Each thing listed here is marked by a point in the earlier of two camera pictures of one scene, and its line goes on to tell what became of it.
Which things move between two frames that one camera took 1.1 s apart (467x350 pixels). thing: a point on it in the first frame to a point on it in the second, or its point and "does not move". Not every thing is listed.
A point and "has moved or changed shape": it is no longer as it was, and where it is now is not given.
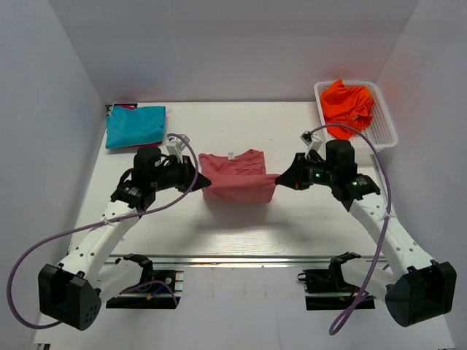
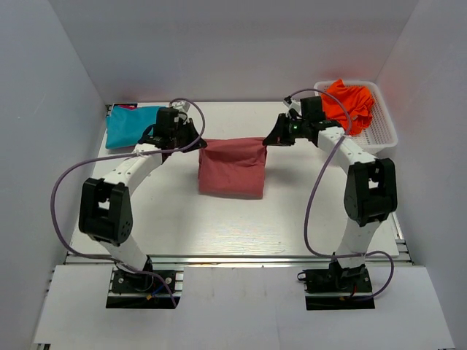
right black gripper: (295, 176) to (279, 136)
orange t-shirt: (351, 106) does not move
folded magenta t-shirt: (129, 106) does not move
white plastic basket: (381, 127) does not move
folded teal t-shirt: (127, 126) does not move
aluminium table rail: (120, 260) does not move
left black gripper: (187, 171) to (200, 144)
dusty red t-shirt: (238, 179) has moved or changed shape
